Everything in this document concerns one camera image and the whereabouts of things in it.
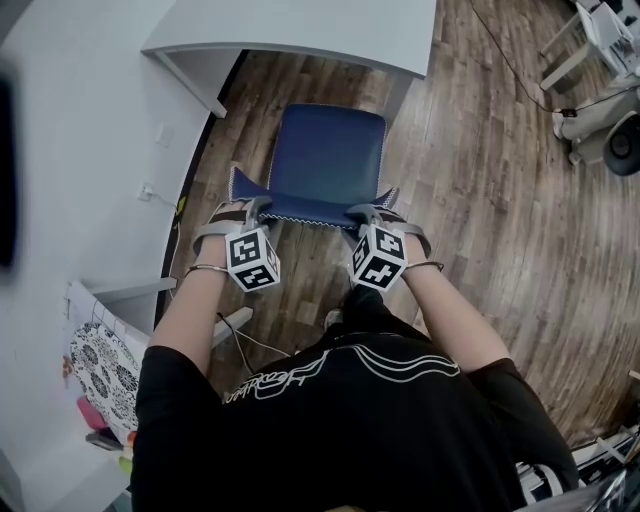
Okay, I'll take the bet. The thin black floor cable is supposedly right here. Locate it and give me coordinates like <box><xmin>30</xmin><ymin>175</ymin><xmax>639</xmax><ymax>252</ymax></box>
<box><xmin>468</xmin><ymin>0</ymin><xmax>559</xmax><ymax>112</ymax></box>

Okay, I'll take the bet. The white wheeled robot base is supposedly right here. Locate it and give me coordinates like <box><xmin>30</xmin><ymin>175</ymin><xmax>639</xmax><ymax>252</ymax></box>
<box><xmin>551</xmin><ymin>83</ymin><xmax>640</xmax><ymax>177</ymax></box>

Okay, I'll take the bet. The white frame stand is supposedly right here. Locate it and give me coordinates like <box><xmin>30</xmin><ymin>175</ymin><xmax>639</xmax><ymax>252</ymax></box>
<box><xmin>538</xmin><ymin>0</ymin><xmax>637</xmax><ymax>95</ymax></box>

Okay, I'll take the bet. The white furniture foot bar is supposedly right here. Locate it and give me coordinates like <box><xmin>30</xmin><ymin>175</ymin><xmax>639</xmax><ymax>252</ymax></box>
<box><xmin>210</xmin><ymin>306</ymin><xmax>255</xmax><ymax>349</ymax></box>

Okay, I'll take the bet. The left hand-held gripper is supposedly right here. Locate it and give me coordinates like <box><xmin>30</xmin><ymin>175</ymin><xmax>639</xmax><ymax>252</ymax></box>
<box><xmin>192</xmin><ymin>195</ymin><xmax>282</xmax><ymax>294</ymax></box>

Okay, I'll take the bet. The person's right forearm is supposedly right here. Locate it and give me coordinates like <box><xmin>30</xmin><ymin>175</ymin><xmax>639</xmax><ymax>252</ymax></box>
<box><xmin>399</xmin><ymin>260</ymin><xmax>512</xmax><ymax>375</ymax></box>

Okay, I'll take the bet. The black white striped object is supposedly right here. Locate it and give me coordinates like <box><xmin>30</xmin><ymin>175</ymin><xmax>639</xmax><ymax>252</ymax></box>
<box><xmin>514</xmin><ymin>433</ymin><xmax>640</xmax><ymax>504</ymax></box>

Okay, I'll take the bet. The person's black printed shirt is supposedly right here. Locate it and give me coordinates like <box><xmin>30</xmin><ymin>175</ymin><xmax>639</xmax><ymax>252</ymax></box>
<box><xmin>128</xmin><ymin>284</ymin><xmax>582</xmax><ymax>512</ymax></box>

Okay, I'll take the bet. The person's left forearm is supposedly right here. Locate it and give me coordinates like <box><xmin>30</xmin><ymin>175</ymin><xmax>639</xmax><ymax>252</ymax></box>
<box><xmin>148</xmin><ymin>248</ymin><xmax>237</xmax><ymax>354</ymax></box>

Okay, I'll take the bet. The dark grey flat object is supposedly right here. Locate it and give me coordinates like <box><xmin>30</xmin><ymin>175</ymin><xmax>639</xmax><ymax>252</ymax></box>
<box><xmin>84</xmin><ymin>429</ymin><xmax>125</xmax><ymax>452</ymax></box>

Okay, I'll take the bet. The white table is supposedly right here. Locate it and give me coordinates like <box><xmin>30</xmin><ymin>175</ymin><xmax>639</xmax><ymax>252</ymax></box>
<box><xmin>140</xmin><ymin>0</ymin><xmax>439</xmax><ymax>126</ymax></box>

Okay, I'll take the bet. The person's left hand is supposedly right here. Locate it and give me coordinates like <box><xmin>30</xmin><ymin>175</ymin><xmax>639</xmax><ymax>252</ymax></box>
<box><xmin>208</xmin><ymin>198</ymin><xmax>252</xmax><ymax>226</ymax></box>

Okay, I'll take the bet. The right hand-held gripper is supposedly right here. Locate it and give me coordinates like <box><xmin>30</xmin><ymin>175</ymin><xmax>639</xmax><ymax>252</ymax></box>
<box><xmin>344</xmin><ymin>204</ymin><xmax>434</xmax><ymax>293</ymax></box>

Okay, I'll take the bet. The pink box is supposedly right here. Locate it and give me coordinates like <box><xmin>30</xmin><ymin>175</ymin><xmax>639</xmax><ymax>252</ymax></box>
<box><xmin>76</xmin><ymin>394</ymin><xmax>110</xmax><ymax>432</ymax></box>

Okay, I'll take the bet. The black white floral cloth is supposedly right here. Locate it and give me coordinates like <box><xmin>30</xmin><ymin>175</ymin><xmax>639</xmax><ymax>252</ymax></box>
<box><xmin>68</xmin><ymin>321</ymin><xmax>142</xmax><ymax>432</ymax></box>

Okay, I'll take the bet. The white wire grid rack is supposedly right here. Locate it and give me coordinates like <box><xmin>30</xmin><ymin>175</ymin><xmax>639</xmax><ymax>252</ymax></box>
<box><xmin>63</xmin><ymin>279</ymin><xmax>151</xmax><ymax>354</ymax></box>

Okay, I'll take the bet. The blue office chair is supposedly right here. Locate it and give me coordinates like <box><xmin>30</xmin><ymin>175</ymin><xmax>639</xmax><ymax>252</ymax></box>
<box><xmin>228</xmin><ymin>102</ymin><xmax>402</xmax><ymax>232</ymax></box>

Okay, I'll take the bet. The white low shelf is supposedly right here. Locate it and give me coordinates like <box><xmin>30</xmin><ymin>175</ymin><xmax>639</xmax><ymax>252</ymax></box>
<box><xmin>79</xmin><ymin>276</ymin><xmax>180</xmax><ymax>337</ymax></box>

